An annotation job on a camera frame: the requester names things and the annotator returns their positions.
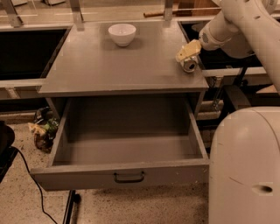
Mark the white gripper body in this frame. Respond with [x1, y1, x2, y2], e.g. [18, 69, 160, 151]
[199, 24, 224, 51]

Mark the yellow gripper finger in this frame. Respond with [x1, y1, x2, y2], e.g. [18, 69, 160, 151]
[176, 39, 201, 62]

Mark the green white 7up can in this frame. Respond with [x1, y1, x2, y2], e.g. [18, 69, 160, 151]
[180, 56, 198, 73]

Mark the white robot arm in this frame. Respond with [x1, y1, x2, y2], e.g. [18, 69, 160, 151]
[176, 0, 280, 224]

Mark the grey cabinet with top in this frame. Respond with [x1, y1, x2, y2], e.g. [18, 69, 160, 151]
[39, 21, 208, 113]

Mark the open grey top drawer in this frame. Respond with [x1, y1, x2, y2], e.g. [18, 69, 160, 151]
[31, 95, 209, 191]

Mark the black office chair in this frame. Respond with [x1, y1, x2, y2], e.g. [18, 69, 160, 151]
[191, 21, 280, 117]

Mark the white ceramic bowl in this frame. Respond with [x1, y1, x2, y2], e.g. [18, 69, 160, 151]
[108, 24, 137, 46]

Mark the crumpled snack bags pile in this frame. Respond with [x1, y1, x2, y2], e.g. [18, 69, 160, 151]
[28, 107, 59, 153]

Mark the black stand leg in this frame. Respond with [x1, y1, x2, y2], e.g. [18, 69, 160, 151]
[62, 190, 81, 224]

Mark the black object at left edge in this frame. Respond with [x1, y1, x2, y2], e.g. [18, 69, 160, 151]
[0, 121, 18, 183]

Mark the black drawer handle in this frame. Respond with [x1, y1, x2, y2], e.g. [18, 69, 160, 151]
[114, 171, 145, 184]

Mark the black cable on floor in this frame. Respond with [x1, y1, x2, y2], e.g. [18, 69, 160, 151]
[12, 146, 59, 224]

